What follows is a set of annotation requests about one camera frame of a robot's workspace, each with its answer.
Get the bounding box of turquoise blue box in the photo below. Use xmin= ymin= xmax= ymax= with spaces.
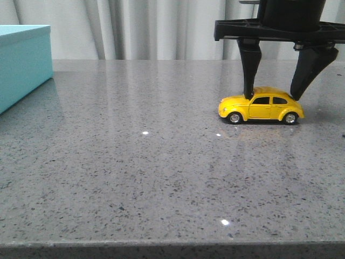
xmin=1 ymin=25 xmax=53 ymax=112

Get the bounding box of grey-white curtain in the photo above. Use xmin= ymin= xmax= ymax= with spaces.
xmin=0 ymin=0 xmax=345 ymax=61

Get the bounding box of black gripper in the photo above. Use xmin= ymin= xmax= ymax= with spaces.
xmin=214 ymin=1 xmax=344 ymax=100

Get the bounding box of yellow toy beetle car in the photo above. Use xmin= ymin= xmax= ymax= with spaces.
xmin=218 ymin=86 xmax=305 ymax=125

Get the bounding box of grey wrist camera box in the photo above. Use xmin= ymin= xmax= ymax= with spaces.
xmin=239 ymin=0 xmax=260 ymax=5

